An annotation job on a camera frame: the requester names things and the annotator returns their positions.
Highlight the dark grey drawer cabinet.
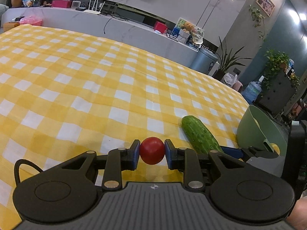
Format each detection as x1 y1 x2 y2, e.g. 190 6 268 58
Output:
258 71 295 116

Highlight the potted long-leaf plant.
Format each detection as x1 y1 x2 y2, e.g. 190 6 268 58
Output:
213 37 252 81

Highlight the green plastic bowl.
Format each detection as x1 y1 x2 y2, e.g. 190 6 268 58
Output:
236 105 287 156

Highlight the white plastic bag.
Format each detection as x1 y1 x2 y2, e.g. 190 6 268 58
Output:
221 73 238 87

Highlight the blue-grey pedal bin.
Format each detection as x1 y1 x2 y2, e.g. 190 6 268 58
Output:
190 48 218 74

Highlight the red box on counter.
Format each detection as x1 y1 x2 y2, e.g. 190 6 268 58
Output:
153 21 168 34

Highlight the white long tv counter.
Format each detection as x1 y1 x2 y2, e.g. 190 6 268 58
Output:
2 7 197 67

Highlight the green ivy plant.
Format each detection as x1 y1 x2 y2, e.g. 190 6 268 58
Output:
262 49 290 91

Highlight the green cucumber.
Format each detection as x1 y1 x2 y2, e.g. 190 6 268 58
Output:
181 115 223 154

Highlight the pink box on counter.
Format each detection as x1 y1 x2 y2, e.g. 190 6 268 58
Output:
51 0 72 8

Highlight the yellow checkered tablecloth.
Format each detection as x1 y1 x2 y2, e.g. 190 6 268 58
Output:
1 24 248 229

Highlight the yellow-green mango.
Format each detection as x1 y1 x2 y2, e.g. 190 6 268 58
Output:
270 143 281 155

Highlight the red tomato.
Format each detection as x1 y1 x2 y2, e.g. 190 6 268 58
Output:
139 136 165 165

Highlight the framed wall picture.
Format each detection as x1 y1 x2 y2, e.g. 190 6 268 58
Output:
256 0 275 17

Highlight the white wifi router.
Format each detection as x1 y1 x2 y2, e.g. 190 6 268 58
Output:
84 0 105 15

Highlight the blue water jug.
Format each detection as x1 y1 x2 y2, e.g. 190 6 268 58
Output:
241 76 264 104

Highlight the pink small appliance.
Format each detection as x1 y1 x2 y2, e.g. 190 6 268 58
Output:
232 81 243 92

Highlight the teddy bear bouquet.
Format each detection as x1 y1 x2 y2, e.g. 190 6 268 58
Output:
171 18 204 47

